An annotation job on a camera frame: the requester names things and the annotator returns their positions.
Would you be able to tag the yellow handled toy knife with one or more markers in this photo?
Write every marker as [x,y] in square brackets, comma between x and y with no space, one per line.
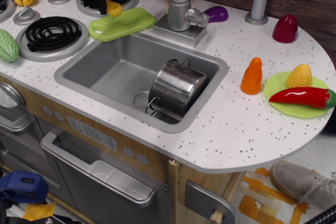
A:
[113,9]

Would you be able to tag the green plastic cutting board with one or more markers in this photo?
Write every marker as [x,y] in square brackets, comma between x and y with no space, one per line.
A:
[130,21]

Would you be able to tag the rear black stove burner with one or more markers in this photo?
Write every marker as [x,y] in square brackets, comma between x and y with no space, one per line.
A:
[127,4]

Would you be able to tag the black stove burner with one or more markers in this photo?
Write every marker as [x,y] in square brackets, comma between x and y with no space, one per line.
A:
[52,38]
[127,4]

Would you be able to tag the front black stove burner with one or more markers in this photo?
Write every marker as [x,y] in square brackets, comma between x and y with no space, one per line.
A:
[52,38]

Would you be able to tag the grey toy sink basin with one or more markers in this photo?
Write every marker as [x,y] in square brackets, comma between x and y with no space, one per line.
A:
[120,74]

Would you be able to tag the silver toy faucet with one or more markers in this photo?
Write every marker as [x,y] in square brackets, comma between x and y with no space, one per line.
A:
[182,23]

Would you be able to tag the left edge stove burner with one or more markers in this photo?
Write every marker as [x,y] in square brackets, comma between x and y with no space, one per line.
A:
[8,8]

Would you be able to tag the purple toy eggplant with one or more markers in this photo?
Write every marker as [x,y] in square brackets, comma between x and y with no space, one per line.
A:
[217,14]

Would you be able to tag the stainless steel pot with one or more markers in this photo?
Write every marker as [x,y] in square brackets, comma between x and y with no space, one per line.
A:
[175,88]

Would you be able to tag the green toy bitter gourd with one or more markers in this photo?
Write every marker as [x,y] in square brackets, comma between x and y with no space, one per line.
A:
[9,47]

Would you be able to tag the grey metal pole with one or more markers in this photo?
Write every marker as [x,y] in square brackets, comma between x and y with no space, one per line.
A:
[257,16]

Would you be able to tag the orange toy carrot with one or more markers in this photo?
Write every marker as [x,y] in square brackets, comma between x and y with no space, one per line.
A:
[252,79]

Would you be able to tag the grey toy oven door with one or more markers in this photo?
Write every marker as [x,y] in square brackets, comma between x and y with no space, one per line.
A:
[20,138]

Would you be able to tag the dark red toy vegetable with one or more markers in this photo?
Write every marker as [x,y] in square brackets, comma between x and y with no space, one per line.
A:
[285,31]

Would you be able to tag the grey toy dishwasher door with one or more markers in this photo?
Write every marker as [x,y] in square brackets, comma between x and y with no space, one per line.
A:
[103,188]

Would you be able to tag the yellow toy corn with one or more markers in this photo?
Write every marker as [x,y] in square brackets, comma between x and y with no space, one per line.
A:
[301,76]

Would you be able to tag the blue plastic clamp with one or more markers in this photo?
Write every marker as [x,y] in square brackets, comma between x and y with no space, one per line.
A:
[24,187]

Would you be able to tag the red toy chili pepper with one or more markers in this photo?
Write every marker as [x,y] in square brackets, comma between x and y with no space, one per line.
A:
[318,98]

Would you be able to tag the grey suede shoe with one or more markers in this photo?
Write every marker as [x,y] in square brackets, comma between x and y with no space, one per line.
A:
[304,185]

